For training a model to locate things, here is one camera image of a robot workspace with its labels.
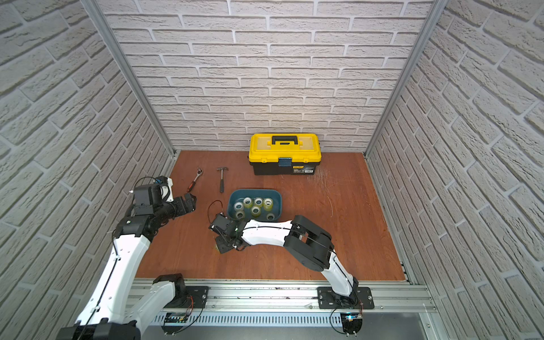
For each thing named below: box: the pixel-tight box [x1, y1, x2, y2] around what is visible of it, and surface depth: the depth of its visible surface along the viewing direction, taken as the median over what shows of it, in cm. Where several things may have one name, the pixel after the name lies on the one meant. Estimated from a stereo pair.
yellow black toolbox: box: [248, 133, 323, 176], surface depth 102 cm
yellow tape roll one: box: [242, 196, 253, 209], surface depth 99 cm
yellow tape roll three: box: [250, 205, 262, 218], surface depth 97 cm
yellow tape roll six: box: [262, 197, 274, 212], surface depth 98 cm
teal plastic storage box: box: [227, 188, 283, 221], surface depth 98 cm
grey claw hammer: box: [216, 167, 229, 194], surface depth 109 cm
